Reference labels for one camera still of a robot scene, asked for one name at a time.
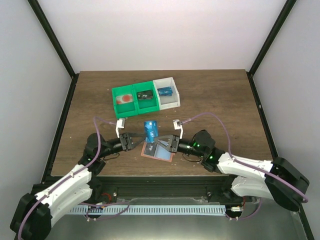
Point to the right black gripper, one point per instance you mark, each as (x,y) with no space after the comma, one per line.
(175,147)

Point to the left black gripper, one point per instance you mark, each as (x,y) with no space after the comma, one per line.
(128,136)

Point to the black VIP card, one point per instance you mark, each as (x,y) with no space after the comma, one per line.
(145,96)

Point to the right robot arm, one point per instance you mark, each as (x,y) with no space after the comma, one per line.
(276,179)

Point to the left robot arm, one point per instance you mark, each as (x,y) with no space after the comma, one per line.
(36,214)

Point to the black card in holder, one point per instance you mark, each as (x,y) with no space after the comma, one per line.
(149,149)

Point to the red white card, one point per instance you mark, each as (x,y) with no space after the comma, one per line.
(124,99)

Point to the black card in bin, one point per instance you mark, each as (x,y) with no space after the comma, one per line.
(145,95)

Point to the blue card in bin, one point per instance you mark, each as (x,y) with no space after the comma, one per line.
(164,92)

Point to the left green bin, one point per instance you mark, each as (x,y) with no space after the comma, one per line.
(125,110)

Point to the green bin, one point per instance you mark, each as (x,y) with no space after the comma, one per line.
(125,110)
(146,97)

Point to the middle green bin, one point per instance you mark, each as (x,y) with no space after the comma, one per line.
(146,97)

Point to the white bin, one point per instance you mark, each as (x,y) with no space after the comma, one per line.
(167,102)

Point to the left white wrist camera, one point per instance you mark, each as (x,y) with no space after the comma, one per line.
(120,124)

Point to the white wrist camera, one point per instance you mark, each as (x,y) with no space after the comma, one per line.
(178,125)
(120,124)

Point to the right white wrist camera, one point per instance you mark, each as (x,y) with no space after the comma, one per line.
(178,125)

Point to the black aluminium front rail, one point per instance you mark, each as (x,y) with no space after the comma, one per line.
(165,186)

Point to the light blue slotted cable duct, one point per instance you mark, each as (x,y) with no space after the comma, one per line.
(151,210)

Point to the left black frame post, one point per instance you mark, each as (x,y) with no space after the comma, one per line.
(39,13)

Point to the black frame post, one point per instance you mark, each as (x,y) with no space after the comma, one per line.
(279,22)
(39,13)

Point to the right black frame post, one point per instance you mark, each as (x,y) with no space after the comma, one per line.
(279,22)

